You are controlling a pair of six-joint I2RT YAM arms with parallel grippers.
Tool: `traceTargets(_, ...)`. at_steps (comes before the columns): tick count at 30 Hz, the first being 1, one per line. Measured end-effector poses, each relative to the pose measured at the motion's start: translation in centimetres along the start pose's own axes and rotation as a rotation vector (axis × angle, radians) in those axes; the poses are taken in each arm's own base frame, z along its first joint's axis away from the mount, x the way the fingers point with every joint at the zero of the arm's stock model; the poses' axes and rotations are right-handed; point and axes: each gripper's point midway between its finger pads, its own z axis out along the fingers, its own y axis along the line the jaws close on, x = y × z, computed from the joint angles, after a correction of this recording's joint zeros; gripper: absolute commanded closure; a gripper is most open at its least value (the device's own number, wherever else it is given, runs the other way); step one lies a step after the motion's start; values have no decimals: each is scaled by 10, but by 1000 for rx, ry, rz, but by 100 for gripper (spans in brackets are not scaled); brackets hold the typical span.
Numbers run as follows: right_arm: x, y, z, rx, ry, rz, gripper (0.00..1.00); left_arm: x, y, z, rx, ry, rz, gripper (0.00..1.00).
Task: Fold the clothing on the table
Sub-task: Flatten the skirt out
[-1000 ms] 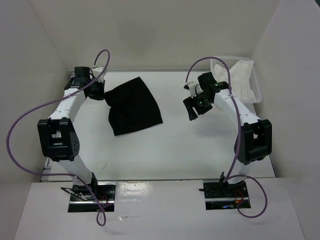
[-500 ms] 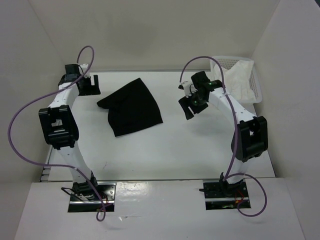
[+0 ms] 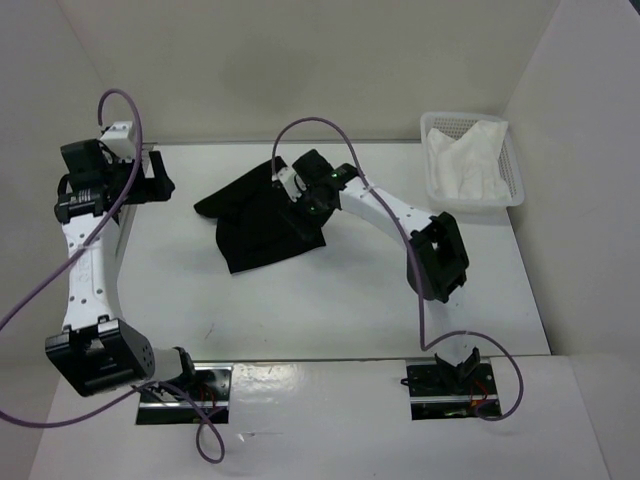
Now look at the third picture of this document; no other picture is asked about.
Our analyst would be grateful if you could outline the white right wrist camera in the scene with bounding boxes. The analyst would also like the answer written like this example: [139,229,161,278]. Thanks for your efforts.
[272,166,307,202]

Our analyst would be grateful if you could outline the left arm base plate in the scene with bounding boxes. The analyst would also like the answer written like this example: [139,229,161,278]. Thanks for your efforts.
[135,362,233,426]

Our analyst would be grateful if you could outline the black skirt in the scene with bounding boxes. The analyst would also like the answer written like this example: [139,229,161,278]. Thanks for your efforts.
[194,160,330,274]

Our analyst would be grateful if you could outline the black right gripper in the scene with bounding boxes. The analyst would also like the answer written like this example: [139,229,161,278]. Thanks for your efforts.
[280,184,336,240]

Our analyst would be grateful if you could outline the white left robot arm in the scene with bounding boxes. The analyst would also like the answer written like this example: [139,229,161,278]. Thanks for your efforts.
[45,139,199,400]

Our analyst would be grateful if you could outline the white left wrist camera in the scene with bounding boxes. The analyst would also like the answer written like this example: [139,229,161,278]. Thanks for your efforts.
[99,121,136,162]

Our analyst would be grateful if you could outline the white skirt in basket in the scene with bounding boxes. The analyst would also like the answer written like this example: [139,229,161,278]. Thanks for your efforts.
[426,120,511,201]

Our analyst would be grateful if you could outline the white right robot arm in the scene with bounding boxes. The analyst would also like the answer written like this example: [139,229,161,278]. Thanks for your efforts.
[274,150,469,350]

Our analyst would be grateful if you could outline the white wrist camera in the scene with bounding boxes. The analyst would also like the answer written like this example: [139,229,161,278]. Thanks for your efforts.
[99,121,136,162]
[272,166,307,202]

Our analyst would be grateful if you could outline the white plastic basket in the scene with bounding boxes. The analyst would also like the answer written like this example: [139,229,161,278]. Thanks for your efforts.
[420,112,524,212]

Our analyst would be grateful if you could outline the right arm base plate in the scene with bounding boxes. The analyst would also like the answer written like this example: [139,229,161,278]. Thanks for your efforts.
[400,359,502,421]

